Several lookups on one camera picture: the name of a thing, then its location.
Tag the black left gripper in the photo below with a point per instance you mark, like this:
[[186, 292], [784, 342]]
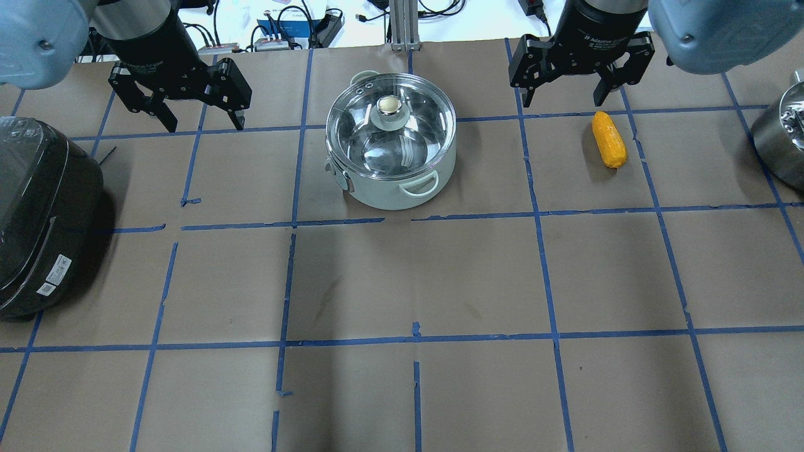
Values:
[[147, 41]]

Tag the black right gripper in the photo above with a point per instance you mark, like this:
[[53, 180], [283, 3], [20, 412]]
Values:
[[600, 30]]

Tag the yellow corn cob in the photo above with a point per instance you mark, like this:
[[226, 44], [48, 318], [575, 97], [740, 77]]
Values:
[[611, 146]]

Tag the glass pot lid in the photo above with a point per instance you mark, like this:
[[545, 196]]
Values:
[[390, 126]]

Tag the blue right robot arm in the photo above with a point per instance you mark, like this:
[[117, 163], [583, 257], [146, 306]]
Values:
[[709, 37]]

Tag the blue left robot arm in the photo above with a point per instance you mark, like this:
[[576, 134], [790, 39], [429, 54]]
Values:
[[40, 40]]

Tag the light green cooking pot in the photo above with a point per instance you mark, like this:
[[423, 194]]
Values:
[[395, 194]]

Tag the black rice cooker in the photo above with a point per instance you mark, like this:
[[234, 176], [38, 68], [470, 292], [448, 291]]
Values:
[[50, 188]]

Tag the aluminium frame post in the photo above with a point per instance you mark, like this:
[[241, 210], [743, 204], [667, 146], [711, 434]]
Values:
[[403, 21]]

